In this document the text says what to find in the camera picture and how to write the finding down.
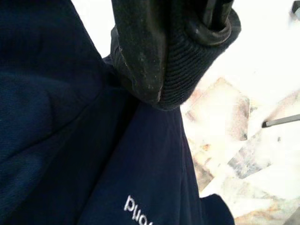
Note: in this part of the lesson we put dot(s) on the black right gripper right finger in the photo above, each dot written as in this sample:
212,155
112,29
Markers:
211,14

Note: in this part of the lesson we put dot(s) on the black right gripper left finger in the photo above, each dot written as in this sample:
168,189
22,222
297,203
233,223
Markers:
140,47

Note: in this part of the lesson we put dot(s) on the navy T-shirt white print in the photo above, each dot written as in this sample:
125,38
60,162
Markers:
70,129

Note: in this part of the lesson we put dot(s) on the silver metal clothes rack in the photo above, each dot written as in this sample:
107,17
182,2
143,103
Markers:
284,120

